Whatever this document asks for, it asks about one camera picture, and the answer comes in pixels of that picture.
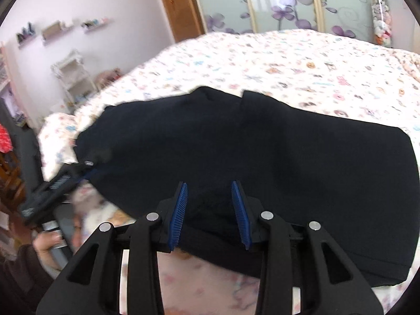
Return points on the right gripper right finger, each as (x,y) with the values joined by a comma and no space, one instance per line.
(300,256)

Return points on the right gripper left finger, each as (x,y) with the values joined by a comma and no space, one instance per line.
(116,270)

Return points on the black pants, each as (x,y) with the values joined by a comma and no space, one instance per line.
(359,180)

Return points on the person left hand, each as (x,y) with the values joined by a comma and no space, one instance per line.
(43,244)

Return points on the red patterned cloth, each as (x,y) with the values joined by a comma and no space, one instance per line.
(5,141)

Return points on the white storage rack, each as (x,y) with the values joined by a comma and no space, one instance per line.
(74,78)

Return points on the pink plush toy pile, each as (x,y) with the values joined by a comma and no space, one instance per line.
(107,77)

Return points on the teddy bear print blanket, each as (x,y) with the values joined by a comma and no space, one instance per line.
(307,70)

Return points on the brown wooden door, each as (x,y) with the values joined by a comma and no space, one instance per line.
(184,19)

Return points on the clear tube of plush toys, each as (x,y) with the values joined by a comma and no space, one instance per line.
(382,22)

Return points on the frosted glass sliding wardrobe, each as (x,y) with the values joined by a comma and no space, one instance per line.
(349,18)

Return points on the white wall shelf far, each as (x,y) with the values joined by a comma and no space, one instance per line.
(55,30)

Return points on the white wall shelf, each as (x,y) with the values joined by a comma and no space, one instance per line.
(93,24)
(26,34)
(55,30)

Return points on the white wall shelf near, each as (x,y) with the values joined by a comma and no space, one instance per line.
(93,24)

